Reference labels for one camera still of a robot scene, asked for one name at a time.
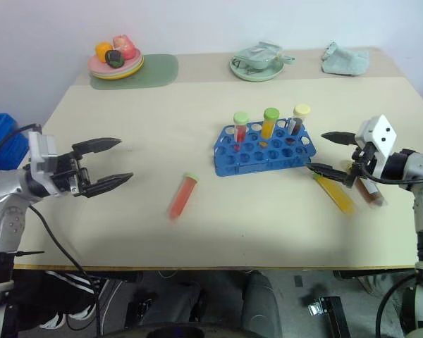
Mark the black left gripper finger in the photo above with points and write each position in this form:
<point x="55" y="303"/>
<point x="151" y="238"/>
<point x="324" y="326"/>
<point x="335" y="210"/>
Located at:
<point x="109" y="182"/>
<point x="98" y="144"/>

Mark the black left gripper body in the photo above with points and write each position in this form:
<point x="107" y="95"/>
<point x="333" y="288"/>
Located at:
<point x="68" y="174"/>

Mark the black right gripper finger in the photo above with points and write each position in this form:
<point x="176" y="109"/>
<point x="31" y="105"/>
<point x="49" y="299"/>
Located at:
<point x="342" y="138"/>
<point x="329" y="170"/>

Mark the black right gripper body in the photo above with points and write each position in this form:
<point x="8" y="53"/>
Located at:
<point x="362" y="158"/>

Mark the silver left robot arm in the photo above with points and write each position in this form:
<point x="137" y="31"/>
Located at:
<point x="3" y="186"/>

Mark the brown tube, yellow cap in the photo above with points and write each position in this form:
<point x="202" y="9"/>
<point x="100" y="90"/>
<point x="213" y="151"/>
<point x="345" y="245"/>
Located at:
<point x="298" y="121"/>

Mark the blue test tube rack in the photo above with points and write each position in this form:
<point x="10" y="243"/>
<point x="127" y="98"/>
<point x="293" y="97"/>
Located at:
<point x="268" y="160"/>

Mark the yellow tube, green cap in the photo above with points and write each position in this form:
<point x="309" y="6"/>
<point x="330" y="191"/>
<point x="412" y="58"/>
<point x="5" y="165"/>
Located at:
<point x="269" y="126"/>

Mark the orange-red tube, green cap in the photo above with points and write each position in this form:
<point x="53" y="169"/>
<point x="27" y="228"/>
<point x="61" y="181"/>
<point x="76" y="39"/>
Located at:
<point x="183" y="195"/>

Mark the red tube, green cap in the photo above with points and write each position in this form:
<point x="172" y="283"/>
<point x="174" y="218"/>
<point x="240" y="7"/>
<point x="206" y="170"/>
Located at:
<point x="240" y="132"/>

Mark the blue container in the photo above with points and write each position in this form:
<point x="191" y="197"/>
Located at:
<point x="1" y="141"/>

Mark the light green cloth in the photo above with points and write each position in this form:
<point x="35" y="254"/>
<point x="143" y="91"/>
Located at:
<point x="345" y="61"/>

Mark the pink plate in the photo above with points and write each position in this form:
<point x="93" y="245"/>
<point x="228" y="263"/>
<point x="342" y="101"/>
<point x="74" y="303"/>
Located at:
<point x="97" y="65"/>

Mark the thin black rod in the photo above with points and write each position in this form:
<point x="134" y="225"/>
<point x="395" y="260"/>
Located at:
<point x="30" y="252"/>

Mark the dark toy fruit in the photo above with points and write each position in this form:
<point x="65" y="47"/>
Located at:
<point x="113" y="58"/>

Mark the orange toy pepper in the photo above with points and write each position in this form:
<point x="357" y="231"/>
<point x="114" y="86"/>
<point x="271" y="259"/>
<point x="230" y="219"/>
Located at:
<point x="103" y="51"/>

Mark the green placemat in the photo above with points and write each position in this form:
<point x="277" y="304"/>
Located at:
<point x="158" y="70"/>

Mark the pink toy peach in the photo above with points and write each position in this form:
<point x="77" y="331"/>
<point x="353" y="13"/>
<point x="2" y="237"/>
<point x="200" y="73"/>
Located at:
<point x="125" y="45"/>

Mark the light green plate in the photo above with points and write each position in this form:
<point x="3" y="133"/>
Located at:
<point x="257" y="74"/>

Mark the black white-striped trouser leg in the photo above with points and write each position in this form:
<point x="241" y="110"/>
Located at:
<point x="65" y="281"/>

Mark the black and white sneaker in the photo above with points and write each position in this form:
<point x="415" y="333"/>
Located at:
<point x="102" y="299"/>

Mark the clear plastic bag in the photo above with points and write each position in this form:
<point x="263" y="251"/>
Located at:
<point x="257" y="54"/>

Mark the black metal stand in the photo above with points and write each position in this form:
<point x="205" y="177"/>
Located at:
<point x="333" y="313"/>

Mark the dark grey rounded shape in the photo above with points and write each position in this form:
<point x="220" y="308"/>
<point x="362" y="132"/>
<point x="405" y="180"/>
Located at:
<point x="261" y="303"/>

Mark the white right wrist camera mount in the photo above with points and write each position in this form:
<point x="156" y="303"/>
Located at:
<point x="382" y="137"/>

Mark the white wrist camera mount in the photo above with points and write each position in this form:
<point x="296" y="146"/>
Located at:
<point x="42" y="151"/>
<point x="382" y="137"/>

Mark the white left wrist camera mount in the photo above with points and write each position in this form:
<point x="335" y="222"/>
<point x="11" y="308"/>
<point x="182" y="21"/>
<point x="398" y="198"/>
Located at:
<point x="42" y="151"/>

